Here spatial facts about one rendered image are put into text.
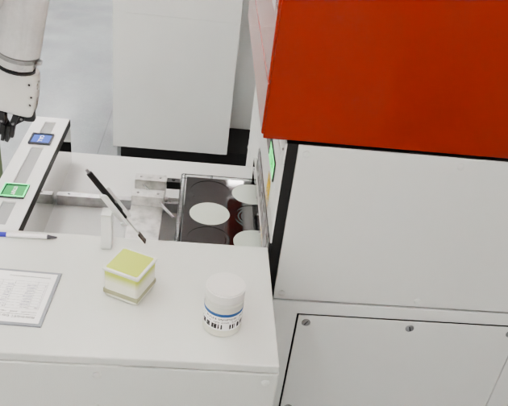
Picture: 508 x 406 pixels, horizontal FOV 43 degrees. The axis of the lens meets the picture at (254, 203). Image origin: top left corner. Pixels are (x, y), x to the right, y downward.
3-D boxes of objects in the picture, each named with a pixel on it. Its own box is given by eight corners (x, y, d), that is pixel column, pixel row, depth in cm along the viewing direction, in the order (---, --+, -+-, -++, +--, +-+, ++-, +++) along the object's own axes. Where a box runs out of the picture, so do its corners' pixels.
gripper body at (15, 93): (47, 62, 136) (39, 109, 141) (-3, 47, 133) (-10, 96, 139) (38, 75, 129) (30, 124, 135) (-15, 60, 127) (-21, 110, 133)
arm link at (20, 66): (47, 51, 135) (44, 64, 136) (3, 39, 133) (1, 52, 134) (36, 65, 128) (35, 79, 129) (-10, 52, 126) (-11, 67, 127)
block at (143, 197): (164, 200, 167) (164, 190, 165) (163, 207, 164) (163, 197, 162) (132, 197, 166) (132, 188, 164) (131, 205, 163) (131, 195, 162)
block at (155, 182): (166, 184, 174) (166, 174, 172) (165, 191, 171) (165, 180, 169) (135, 181, 173) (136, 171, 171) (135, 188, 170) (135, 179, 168)
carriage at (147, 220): (165, 192, 176) (166, 182, 174) (154, 277, 145) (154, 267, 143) (136, 189, 175) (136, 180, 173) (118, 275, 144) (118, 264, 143)
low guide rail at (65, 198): (245, 214, 177) (247, 205, 175) (246, 218, 175) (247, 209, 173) (58, 200, 172) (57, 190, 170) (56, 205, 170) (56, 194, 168)
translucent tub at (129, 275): (156, 285, 125) (157, 257, 122) (137, 308, 119) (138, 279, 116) (122, 273, 127) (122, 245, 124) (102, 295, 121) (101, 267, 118)
